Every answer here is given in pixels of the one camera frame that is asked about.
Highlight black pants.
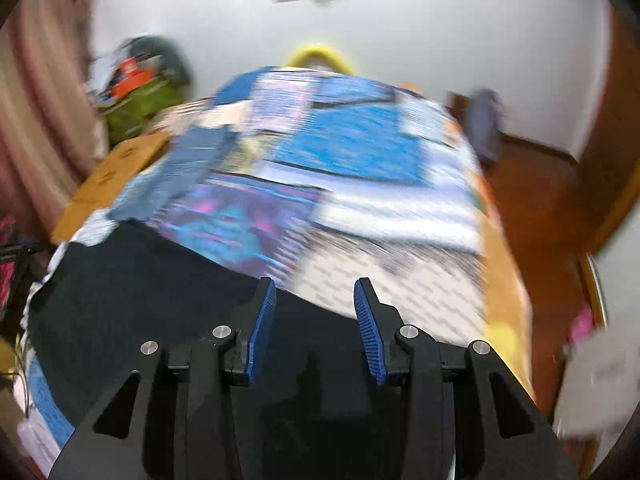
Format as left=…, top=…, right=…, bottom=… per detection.
left=28, top=222, right=400, bottom=479

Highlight orange yellow blanket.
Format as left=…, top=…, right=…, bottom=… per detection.
left=448, top=118, right=536, bottom=396

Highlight patchwork bed sheet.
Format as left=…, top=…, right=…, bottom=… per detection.
left=14, top=65, right=490, bottom=466

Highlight folded blue jeans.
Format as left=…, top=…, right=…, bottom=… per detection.
left=108, top=126, right=239, bottom=222

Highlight wooden lap desk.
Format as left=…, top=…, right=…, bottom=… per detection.
left=51, top=131, right=170, bottom=245

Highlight green storage bag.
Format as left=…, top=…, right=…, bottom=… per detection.
left=101, top=76, right=190, bottom=146

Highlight yellow foam tube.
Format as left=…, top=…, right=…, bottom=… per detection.
left=284, top=42, right=356, bottom=75

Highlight grey plush toy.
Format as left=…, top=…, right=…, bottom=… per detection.
left=122, top=35, right=191, bottom=87

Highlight striped pink curtain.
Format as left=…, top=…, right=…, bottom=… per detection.
left=1, top=0, right=107, bottom=240

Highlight orange box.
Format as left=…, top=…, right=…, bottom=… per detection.
left=106, top=58, right=154, bottom=100

